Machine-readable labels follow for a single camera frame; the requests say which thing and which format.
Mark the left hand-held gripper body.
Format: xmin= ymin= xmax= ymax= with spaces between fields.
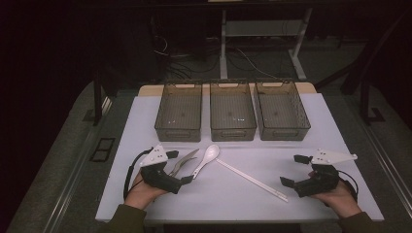
xmin=139 ymin=144 xmax=183 ymax=195

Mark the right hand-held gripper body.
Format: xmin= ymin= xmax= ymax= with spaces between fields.
xmin=293 ymin=148 xmax=359 ymax=198

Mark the metal fork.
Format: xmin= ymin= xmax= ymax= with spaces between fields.
xmin=168 ymin=156 xmax=197 ymax=178

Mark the white ceramic spoon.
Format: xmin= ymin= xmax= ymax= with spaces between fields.
xmin=190 ymin=144 xmax=221 ymax=180

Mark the smoky transparent plastic bin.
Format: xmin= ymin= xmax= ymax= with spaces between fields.
xmin=154 ymin=82 xmax=203 ymax=143
xmin=209 ymin=81 xmax=258 ymax=142
xmin=253 ymin=80 xmax=312 ymax=142

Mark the person's left hand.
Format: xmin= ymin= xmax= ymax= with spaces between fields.
xmin=124 ymin=172 xmax=169 ymax=211

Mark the person's right hand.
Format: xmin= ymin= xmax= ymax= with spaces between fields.
xmin=310 ymin=179 xmax=362 ymax=218

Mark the white table mat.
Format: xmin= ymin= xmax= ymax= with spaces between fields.
xmin=95 ymin=92 xmax=385 ymax=222

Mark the black metal stand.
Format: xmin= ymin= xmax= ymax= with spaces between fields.
xmin=360 ymin=77 xmax=387 ymax=125

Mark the right hand-held gripper black cable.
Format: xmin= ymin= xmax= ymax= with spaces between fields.
xmin=338 ymin=169 xmax=360 ymax=203

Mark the black floor outlet frame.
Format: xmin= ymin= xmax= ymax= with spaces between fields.
xmin=89 ymin=137 xmax=117 ymax=163

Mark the tangle of black floor cables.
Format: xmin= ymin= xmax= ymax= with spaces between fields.
xmin=152 ymin=16 xmax=224 ymax=81

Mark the white floor cable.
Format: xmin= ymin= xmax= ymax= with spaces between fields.
xmin=236 ymin=48 xmax=278 ymax=80

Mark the white metal desk frame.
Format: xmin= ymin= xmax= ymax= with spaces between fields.
xmin=219 ymin=8 xmax=314 ymax=82

